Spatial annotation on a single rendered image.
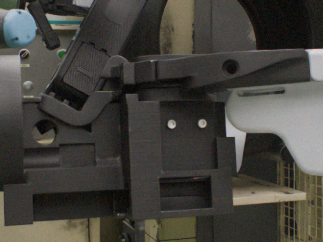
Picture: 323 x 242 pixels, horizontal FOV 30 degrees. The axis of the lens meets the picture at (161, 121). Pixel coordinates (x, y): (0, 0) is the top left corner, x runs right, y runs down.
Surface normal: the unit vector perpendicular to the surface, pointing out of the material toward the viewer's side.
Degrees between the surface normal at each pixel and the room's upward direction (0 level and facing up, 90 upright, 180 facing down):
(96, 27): 81
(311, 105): 84
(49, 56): 90
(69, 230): 90
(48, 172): 82
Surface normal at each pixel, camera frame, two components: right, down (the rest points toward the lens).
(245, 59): -0.04, -0.07
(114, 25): 0.30, -0.11
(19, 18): 0.79, 0.03
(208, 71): -0.37, -0.06
